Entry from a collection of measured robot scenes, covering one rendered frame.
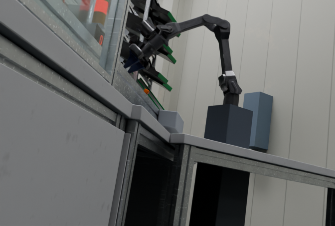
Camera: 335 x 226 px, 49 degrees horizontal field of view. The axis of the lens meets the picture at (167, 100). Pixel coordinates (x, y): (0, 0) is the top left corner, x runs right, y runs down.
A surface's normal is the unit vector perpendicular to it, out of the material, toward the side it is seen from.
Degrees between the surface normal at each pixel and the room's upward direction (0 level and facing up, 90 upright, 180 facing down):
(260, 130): 90
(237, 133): 90
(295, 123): 90
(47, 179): 90
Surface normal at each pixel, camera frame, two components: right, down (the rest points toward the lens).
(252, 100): -0.81, -0.24
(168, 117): -0.15, -0.22
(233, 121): 0.57, -0.08
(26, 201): 0.98, 0.11
